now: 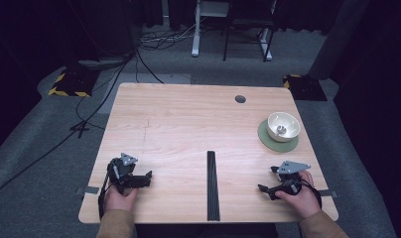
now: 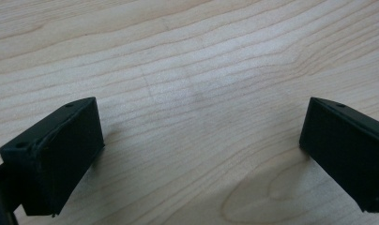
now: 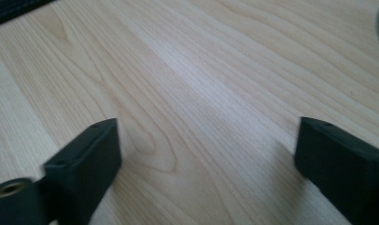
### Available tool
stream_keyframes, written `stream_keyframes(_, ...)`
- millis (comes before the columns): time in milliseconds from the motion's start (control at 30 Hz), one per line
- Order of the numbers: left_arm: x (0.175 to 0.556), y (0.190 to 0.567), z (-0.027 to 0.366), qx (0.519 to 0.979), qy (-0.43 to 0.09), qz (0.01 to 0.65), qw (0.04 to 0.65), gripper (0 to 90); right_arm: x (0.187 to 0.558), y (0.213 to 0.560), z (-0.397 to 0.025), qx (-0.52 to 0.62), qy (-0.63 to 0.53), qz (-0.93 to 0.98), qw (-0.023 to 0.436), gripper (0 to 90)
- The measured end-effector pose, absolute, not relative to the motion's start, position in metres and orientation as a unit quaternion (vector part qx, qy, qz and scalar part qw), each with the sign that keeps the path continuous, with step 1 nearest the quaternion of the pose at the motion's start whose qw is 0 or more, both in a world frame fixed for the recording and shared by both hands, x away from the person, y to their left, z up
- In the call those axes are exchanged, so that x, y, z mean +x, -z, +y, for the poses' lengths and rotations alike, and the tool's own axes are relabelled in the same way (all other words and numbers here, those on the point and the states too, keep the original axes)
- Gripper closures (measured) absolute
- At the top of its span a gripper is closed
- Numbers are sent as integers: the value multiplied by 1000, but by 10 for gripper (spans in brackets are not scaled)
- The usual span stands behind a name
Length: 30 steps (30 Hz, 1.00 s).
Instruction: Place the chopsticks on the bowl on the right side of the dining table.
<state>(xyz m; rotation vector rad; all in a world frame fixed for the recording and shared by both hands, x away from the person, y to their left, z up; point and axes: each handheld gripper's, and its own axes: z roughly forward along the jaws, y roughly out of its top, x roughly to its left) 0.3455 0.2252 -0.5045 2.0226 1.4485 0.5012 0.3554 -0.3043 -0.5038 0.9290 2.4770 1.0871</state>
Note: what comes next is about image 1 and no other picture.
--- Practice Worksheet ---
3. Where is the black chair frame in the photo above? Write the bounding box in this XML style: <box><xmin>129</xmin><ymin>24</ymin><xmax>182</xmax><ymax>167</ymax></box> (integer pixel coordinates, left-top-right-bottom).
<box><xmin>222</xmin><ymin>0</ymin><xmax>276</xmax><ymax>63</ymax></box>

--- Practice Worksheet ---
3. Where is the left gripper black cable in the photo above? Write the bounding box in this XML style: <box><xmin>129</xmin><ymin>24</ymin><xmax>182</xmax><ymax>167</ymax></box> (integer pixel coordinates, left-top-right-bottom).
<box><xmin>97</xmin><ymin>164</ymin><xmax>111</xmax><ymax>220</ymax></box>

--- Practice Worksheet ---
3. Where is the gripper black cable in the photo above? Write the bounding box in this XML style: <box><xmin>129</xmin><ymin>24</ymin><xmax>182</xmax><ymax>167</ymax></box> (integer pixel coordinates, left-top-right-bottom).
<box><xmin>301</xmin><ymin>179</ymin><xmax>323</xmax><ymax>209</ymax></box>
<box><xmin>97</xmin><ymin>164</ymin><xmax>111</xmax><ymax>220</ymax></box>

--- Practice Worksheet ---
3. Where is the tangled floor cable bundle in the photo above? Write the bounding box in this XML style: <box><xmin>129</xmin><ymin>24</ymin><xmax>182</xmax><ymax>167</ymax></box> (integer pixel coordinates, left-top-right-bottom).
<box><xmin>137</xmin><ymin>24</ymin><xmax>197</xmax><ymax>52</ymax></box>

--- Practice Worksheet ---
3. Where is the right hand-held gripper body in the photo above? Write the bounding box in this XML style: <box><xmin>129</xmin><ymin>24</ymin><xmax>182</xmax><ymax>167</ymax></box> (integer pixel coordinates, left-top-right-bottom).
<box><xmin>276</xmin><ymin>161</ymin><xmax>312</xmax><ymax>196</ymax></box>

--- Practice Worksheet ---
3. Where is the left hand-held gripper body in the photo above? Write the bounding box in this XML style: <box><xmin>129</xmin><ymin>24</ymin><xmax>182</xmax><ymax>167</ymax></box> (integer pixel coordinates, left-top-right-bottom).
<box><xmin>107</xmin><ymin>152</ymin><xmax>139</xmax><ymax>195</ymax></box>

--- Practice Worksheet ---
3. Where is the green round coaster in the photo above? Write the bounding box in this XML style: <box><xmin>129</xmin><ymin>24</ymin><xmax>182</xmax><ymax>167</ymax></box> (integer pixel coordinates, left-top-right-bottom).
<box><xmin>257</xmin><ymin>118</ymin><xmax>300</xmax><ymax>154</ymax></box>

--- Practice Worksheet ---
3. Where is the black yellow striped base plate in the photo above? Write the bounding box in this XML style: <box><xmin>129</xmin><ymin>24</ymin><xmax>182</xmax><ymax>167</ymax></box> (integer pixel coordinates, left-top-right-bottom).
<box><xmin>282</xmin><ymin>73</ymin><xmax>328</xmax><ymax>102</ymax></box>
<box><xmin>48</xmin><ymin>66</ymin><xmax>101</xmax><ymax>98</ymax></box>

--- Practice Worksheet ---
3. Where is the person's left hand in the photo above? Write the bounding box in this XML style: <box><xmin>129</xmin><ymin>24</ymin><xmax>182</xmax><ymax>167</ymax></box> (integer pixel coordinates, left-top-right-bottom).
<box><xmin>103</xmin><ymin>185</ymin><xmax>139</xmax><ymax>212</ymax></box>

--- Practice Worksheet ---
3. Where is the grey slanted column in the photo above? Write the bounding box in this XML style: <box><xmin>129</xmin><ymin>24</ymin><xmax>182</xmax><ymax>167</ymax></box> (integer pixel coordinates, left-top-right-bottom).
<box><xmin>308</xmin><ymin>0</ymin><xmax>370</xmax><ymax>80</ymax></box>

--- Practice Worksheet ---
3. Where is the person's right hand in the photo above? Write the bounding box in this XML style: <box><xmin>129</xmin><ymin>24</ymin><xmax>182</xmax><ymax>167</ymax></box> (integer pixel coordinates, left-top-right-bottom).
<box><xmin>276</xmin><ymin>170</ymin><xmax>322</xmax><ymax>220</ymax></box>

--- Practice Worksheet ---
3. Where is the long black floor cable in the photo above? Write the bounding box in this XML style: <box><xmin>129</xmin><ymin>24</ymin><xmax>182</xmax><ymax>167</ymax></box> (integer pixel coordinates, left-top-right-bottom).
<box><xmin>0</xmin><ymin>49</ymin><xmax>138</xmax><ymax>200</ymax></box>

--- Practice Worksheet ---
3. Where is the white bowl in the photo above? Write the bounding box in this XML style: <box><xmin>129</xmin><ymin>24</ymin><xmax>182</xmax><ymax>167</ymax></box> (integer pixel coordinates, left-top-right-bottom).
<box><xmin>267</xmin><ymin>111</ymin><xmax>302</xmax><ymax>143</ymax></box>

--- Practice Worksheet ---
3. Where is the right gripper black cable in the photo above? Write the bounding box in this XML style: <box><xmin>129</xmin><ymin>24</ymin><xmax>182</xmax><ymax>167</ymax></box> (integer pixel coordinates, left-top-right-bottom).
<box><xmin>301</xmin><ymin>179</ymin><xmax>323</xmax><ymax>209</ymax></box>

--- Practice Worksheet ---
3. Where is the white desk leg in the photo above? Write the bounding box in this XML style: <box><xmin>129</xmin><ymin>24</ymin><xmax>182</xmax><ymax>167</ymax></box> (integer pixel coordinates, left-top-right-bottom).
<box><xmin>191</xmin><ymin>0</ymin><xmax>202</xmax><ymax>58</ymax></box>
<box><xmin>258</xmin><ymin>28</ymin><xmax>274</xmax><ymax>62</ymax></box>

